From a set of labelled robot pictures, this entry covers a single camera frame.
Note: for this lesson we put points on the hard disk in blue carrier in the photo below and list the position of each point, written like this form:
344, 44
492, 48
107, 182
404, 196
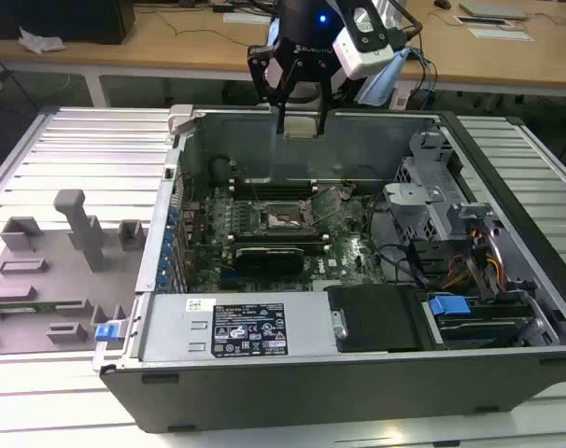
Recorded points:
451, 305

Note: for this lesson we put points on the black computer mouse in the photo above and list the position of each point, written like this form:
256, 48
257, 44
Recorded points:
442, 3

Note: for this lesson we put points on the black disk bay cover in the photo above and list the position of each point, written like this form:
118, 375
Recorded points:
381, 317

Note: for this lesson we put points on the pale blue teach pendant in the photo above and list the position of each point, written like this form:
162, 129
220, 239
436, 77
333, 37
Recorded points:
381, 84

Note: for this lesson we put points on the black graphics card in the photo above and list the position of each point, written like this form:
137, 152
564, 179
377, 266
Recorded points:
269, 266

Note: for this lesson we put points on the silver power supply with label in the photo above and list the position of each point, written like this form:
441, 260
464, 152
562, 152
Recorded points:
171, 326

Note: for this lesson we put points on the black box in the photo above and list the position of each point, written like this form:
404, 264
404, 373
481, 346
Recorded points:
54, 18

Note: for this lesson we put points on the green RAM stick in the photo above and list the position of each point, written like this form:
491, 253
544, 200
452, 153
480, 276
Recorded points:
31, 308

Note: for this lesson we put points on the blue expansion slot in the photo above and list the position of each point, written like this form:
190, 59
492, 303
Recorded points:
229, 280

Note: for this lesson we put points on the blue case latch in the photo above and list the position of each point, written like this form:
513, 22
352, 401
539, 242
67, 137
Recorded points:
103, 332

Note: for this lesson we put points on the CPU socket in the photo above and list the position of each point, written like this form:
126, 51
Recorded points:
278, 219

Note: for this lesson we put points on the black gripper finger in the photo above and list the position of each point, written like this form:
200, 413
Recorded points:
259, 70
327, 93

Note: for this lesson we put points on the blue card retainer clip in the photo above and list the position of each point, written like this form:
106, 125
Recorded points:
169, 240
163, 267
162, 281
166, 254
173, 215

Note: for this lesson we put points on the grey parts rack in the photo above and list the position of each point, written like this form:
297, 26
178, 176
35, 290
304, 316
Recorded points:
54, 270

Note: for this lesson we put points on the green motherboard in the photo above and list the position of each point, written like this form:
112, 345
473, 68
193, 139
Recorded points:
348, 242

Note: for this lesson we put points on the crumpled white paper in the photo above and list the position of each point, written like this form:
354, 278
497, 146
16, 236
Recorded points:
40, 42

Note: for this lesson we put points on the silver laptop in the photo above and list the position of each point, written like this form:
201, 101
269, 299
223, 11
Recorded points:
493, 9

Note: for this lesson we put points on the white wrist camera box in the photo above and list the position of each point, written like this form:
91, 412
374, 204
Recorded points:
362, 58

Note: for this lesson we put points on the wooden desk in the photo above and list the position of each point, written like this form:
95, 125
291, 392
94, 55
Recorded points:
194, 46

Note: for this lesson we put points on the dark grey PC case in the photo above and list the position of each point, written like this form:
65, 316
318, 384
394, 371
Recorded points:
311, 396

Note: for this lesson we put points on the square CPU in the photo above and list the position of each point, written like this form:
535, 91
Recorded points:
301, 127

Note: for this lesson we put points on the silver metal drive cage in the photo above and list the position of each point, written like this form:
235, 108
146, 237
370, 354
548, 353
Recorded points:
432, 205

